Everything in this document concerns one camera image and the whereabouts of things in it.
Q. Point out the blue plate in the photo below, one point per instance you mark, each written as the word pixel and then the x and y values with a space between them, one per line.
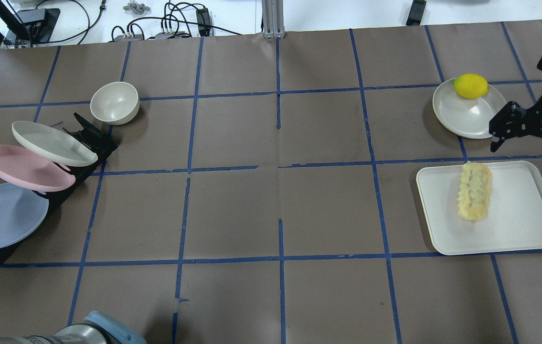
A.
pixel 21 213

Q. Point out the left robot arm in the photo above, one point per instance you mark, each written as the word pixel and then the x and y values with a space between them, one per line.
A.
pixel 97 328

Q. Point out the cream round plate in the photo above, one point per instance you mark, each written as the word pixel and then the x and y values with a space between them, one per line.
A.
pixel 468 118

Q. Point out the cream plate in rack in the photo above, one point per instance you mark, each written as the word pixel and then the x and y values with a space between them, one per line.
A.
pixel 52 144

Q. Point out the pink plate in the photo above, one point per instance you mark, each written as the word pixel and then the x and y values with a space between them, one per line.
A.
pixel 23 168

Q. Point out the white rectangular tray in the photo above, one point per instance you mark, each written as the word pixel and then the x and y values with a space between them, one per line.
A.
pixel 514 216

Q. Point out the yellow lemon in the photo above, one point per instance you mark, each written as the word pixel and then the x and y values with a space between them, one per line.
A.
pixel 470 86

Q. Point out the black power adapter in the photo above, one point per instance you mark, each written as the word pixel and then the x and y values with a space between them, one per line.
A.
pixel 204 22

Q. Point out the cream bowl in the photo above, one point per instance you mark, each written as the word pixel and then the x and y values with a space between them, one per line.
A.
pixel 116 103

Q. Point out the black dish rack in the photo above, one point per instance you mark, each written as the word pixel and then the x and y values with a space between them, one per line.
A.
pixel 98 142

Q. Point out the black monitor stand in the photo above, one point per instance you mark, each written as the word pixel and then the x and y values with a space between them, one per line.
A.
pixel 28 27

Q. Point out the aluminium frame post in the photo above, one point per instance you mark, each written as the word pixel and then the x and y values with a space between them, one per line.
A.
pixel 273 19

